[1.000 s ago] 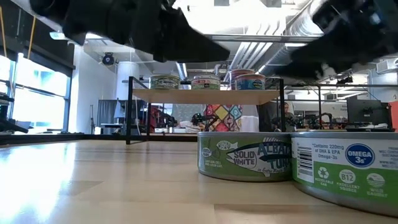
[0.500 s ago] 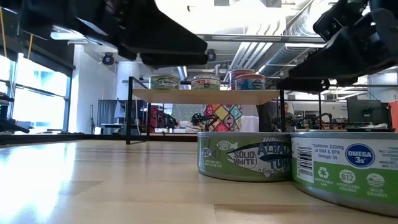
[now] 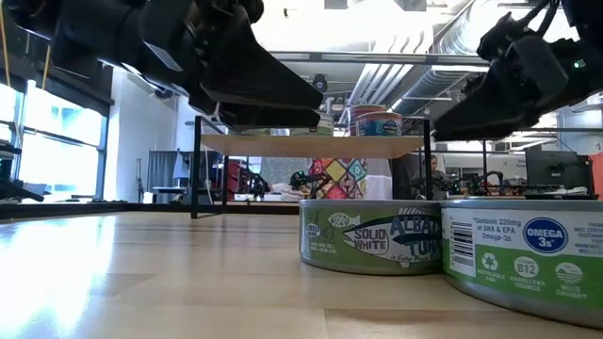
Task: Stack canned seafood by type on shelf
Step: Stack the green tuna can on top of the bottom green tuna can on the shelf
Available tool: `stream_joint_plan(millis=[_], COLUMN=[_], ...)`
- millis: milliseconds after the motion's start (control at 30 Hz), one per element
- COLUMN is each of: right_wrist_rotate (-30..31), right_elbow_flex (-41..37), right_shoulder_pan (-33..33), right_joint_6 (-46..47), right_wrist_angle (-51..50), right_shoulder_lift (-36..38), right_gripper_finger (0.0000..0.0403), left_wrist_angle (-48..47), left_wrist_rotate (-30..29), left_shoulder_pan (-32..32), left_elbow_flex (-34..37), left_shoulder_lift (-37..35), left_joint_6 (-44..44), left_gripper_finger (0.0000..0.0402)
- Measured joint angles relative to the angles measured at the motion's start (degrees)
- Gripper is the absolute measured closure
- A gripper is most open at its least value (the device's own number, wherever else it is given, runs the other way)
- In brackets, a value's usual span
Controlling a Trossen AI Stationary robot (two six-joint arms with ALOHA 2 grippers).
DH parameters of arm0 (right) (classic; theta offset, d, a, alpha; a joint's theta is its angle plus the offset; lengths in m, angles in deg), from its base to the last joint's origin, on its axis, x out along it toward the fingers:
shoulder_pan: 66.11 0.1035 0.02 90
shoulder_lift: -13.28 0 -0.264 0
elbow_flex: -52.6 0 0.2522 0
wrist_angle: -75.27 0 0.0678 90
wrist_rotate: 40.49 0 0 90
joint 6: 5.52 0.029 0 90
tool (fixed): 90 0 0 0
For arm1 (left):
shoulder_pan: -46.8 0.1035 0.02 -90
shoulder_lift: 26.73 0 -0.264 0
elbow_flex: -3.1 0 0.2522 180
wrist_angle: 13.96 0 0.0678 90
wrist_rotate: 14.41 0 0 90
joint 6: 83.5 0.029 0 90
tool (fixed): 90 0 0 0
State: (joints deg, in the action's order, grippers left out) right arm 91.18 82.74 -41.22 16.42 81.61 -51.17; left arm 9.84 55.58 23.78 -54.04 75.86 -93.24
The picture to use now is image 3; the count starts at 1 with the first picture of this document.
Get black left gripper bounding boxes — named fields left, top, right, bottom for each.
left=140, top=0, right=324, bottom=131

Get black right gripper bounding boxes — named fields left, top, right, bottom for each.
left=433, top=0, right=574, bottom=142

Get grey lid green label can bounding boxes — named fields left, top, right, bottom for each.
left=290, top=112, right=335, bottom=137

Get silver lid albacore tuna can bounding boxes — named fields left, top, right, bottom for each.
left=440, top=198, right=603, bottom=330
left=299, top=199, right=444, bottom=277

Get wooden shelf black metal legs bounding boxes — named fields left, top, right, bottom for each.
left=190, top=115, right=432, bottom=218

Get red cabinet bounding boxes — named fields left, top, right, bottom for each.
left=228, top=162, right=251, bottom=202

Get white round column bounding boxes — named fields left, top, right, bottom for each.
left=174, top=101, right=204, bottom=153

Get black computer monitor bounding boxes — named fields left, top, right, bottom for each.
left=525, top=149, right=595, bottom=193

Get silver ceiling ducts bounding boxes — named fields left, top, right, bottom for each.
left=338, top=60, right=465, bottom=124

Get colourful patterned cloth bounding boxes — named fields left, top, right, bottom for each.
left=308, top=157, right=369, bottom=201

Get white cloth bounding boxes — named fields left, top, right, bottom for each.
left=366, top=158, right=395, bottom=201

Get long ceiling light bar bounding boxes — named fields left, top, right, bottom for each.
left=270, top=49, right=491, bottom=67

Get grey curtain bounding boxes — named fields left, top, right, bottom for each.
left=148, top=150, right=179, bottom=192

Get orange panel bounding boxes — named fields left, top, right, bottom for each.
left=590, top=151, right=603, bottom=198

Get large bright window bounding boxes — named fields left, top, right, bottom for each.
left=0, top=79, right=107, bottom=204

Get black equipment rack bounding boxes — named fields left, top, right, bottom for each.
left=0, top=120, right=46, bottom=204

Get black background frame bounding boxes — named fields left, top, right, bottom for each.
left=431, top=136, right=603, bottom=199

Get black aluminium rig frame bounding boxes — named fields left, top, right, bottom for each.
left=0, top=201, right=302, bottom=220

